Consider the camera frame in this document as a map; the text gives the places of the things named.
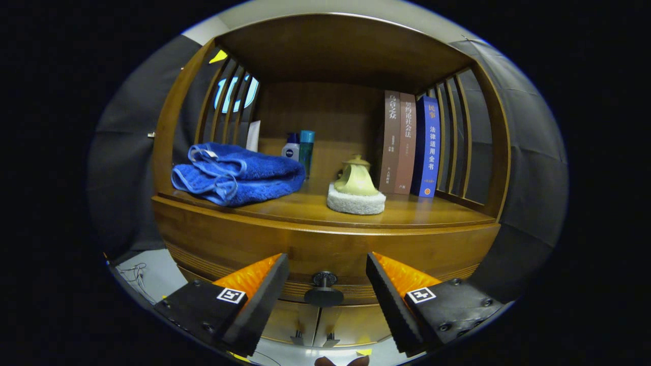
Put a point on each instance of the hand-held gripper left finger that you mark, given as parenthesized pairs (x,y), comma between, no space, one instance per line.
(262,310)

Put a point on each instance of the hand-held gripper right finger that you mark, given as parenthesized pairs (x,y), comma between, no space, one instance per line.
(394,310)

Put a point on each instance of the green brush with white pad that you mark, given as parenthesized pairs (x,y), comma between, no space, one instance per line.
(356,204)

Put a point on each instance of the wooden cabinet door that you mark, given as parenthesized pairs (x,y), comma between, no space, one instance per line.
(351,323)
(290,320)

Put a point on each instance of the wooden countertop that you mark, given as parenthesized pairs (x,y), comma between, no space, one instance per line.
(407,216)

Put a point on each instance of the brown wooden cabinet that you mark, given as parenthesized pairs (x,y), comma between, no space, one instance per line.
(346,51)

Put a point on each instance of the yellow tape piece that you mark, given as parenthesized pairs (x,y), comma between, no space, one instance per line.
(364,352)

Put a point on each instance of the folded blue towel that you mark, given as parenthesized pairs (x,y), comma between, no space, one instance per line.
(244,173)

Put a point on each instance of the beige lidded tea bowl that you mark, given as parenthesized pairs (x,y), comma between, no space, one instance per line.
(358,163)

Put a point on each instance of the white lotion bottle blue cap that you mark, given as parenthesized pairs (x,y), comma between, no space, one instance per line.
(291,151)

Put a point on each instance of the reddish brown book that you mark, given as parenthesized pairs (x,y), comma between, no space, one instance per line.
(406,147)

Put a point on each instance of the blue book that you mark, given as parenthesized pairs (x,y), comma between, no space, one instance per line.
(430,147)

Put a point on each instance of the dark brown book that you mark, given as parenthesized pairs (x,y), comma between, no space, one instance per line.
(390,142)

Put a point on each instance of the teal transparent bottle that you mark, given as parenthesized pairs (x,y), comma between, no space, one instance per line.
(306,147)

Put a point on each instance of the white tube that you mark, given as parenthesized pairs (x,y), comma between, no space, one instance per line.
(253,137)

